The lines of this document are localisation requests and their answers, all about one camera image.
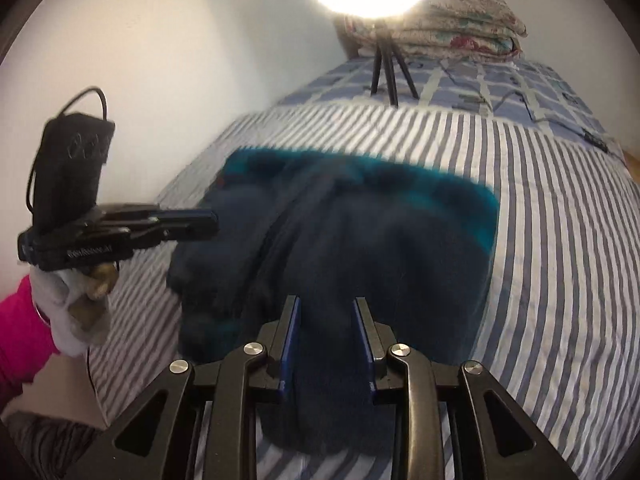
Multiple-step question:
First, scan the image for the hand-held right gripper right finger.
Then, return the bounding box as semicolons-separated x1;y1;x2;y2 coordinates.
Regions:
351;297;576;480

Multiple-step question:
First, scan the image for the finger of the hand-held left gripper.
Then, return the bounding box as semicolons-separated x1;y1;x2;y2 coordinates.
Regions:
95;202;221;228
130;222;220;253

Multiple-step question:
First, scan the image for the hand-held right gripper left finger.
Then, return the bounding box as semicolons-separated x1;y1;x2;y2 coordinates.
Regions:
70;296;302;480

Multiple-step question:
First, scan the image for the teal plaid fleece shirt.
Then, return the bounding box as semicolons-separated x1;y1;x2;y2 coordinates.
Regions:
165;147;501;456

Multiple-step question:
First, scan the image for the person's left forearm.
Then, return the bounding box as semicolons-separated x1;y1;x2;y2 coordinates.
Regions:
0;275;63;413

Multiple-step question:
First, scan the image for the person's left hand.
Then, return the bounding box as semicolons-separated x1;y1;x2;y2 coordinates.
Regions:
32;262;121;358

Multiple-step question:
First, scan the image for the black tripod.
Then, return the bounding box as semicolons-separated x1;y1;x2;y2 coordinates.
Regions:
369;15;420;108

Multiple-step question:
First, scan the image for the blue checkered bedsheet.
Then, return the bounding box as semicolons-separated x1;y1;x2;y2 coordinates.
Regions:
277;55;626;161

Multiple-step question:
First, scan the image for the beige floral folded quilt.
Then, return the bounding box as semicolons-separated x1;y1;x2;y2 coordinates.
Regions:
425;0;529;38

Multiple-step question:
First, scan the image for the black ring light cable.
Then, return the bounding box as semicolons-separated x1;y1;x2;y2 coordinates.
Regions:
440;60;608;153

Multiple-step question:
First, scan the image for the black cable controller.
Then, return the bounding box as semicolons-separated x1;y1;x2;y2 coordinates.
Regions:
582;130;610;154

